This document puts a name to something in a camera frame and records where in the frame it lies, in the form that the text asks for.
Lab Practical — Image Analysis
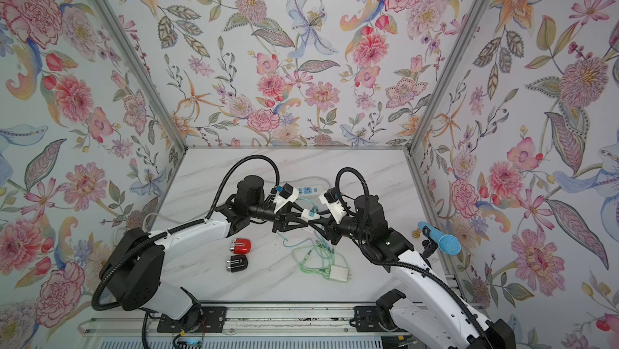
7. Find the black electric shaver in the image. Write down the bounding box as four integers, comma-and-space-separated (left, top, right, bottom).
226, 255, 248, 273

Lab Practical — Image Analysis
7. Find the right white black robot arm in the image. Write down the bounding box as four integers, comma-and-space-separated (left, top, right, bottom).
309, 167, 517, 348

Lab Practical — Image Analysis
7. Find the white power strip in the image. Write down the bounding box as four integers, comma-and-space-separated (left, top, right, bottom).
298, 185, 323, 197

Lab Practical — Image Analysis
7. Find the white charger green cable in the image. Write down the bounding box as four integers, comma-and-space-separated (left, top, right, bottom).
291, 244, 351, 283

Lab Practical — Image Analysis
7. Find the black mounting plate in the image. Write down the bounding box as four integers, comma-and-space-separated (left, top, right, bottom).
156, 306, 227, 334
349, 305, 398, 333

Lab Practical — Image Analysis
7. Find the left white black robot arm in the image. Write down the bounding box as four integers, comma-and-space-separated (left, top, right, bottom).
91, 175, 319, 333

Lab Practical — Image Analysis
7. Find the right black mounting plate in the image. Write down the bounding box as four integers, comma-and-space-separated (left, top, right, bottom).
349, 305, 398, 333

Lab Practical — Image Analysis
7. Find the red electric shaver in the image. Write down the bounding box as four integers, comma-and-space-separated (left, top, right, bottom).
231, 238, 251, 255

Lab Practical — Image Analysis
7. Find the blue microphone on stand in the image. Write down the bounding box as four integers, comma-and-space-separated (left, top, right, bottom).
418, 222, 462, 258

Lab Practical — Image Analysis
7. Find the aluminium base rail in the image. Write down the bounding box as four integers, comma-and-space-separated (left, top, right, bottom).
76, 302, 494, 338

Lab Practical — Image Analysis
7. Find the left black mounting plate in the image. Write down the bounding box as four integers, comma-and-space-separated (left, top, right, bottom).
156, 306, 227, 334

